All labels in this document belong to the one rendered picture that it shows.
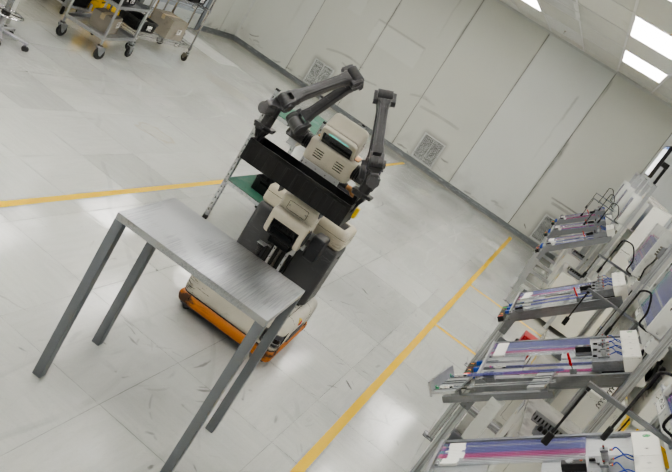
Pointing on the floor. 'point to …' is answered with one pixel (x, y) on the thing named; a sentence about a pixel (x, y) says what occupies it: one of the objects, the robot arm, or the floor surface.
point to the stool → (13, 2)
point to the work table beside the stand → (231, 269)
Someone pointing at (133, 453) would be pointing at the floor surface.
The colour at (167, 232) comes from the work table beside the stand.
